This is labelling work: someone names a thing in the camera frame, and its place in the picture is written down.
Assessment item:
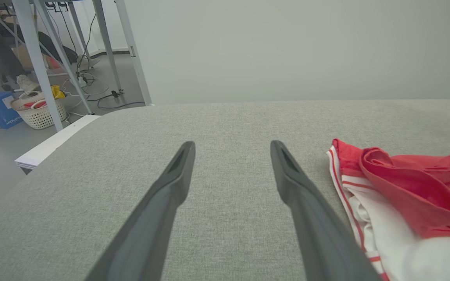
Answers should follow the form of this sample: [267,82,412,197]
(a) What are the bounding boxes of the black floor cables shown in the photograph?
[60,69,146,112]

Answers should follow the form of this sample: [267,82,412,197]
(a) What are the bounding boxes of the white plastic laundry basket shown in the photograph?
[11,91,68,130]

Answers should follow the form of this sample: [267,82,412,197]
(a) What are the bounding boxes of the dark bag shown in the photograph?
[37,31,79,65]

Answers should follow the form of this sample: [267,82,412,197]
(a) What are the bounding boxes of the red and white basketball jersey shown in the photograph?
[326,138,450,281]

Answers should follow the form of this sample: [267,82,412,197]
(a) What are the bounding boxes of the blue cardboard box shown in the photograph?
[0,91,25,130]

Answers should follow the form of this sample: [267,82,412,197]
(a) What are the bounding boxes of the white shoe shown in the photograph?
[16,74,40,92]

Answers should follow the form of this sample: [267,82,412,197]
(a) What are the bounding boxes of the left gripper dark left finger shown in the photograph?
[84,141,196,281]

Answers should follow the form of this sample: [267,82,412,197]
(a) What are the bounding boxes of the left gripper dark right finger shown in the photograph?
[270,140,382,281]

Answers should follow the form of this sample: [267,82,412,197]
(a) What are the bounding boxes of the pale metal table leg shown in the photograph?
[12,0,64,132]
[114,0,154,106]
[92,0,123,94]

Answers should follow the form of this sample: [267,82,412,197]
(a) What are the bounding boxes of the white cabinet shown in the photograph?
[14,114,103,174]

